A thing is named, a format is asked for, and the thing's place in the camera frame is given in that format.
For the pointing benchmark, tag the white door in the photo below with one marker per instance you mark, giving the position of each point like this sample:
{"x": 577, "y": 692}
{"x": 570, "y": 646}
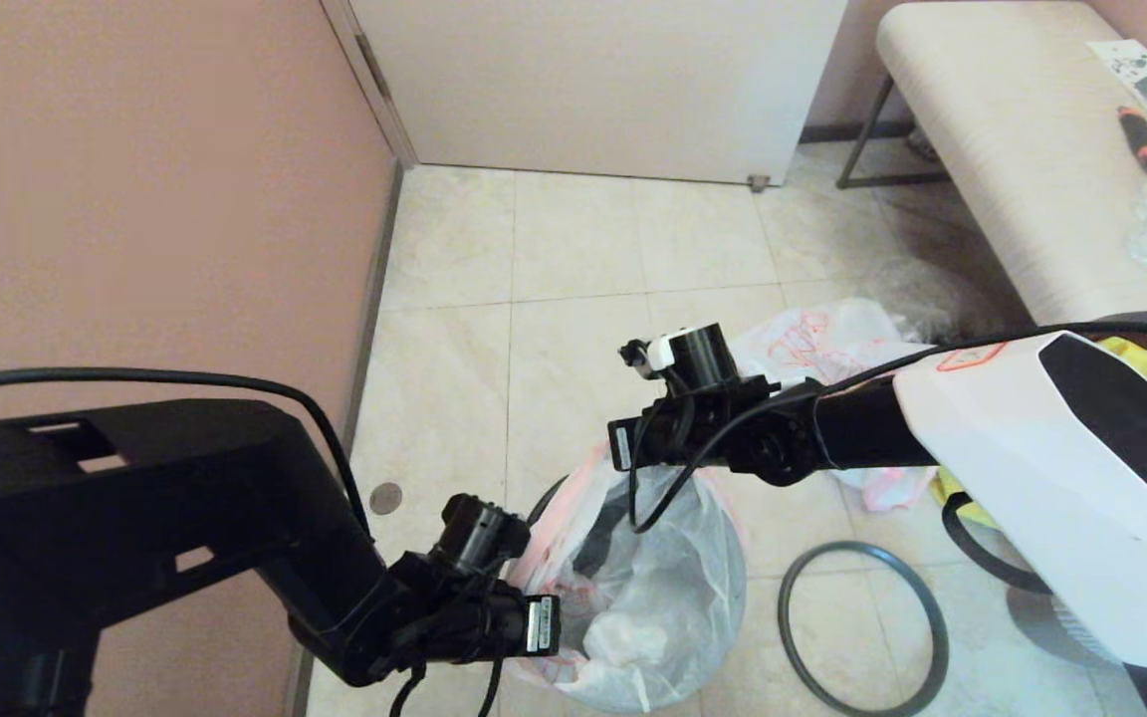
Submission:
{"x": 583, "y": 80}

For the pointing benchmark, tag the black white printed paper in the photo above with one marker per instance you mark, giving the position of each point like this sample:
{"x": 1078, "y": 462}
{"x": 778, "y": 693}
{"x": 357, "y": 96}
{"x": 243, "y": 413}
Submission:
{"x": 1146, "y": 70}

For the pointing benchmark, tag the grey door frame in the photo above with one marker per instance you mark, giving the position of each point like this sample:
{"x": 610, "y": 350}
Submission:
{"x": 374, "y": 75}

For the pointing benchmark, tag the black round trash bin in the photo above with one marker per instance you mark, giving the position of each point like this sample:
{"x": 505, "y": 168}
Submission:
{"x": 549, "y": 498}

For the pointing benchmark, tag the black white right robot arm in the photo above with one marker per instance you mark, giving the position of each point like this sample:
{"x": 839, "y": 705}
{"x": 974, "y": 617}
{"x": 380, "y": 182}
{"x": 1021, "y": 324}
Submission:
{"x": 1032, "y": 448}

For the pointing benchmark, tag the used white red plastic bag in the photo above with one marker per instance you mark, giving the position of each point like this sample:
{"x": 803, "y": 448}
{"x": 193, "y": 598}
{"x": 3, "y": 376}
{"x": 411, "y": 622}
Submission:
{"x": 832, "y": 339}

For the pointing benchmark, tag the white red-print plastic bag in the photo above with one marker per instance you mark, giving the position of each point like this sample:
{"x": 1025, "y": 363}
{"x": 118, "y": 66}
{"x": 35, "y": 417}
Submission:
{"x": 663, "y": 597}

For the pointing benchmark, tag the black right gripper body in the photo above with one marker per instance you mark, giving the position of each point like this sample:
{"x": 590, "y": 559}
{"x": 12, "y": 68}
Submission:
{"x": 703, "y": 433}

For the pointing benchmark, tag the white wood bench metal legs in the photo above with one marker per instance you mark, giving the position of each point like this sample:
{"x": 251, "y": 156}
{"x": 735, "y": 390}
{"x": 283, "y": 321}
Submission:
{"x": 1012, "y": 149}

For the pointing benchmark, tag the small metal door stopper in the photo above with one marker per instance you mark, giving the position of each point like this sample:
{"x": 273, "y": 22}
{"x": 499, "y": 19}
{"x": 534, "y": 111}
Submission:
{"x": 759, "y": 183}

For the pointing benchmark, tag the clear plastic bag dark contents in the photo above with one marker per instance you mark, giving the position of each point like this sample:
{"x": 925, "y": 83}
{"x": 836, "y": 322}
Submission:
{"x": 942, "y": 294}

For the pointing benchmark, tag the round grey floor plug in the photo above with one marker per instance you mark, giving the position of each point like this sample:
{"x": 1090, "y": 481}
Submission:
{"x": 386, "y": 498}

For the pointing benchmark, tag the orange black hand tool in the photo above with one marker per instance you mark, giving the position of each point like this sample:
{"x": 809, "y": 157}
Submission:
{"x": 1143, "y": 144}

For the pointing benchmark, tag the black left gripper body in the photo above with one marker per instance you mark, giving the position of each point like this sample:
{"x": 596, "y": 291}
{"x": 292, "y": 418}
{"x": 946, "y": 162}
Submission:
{"x": 464, "y": 622}

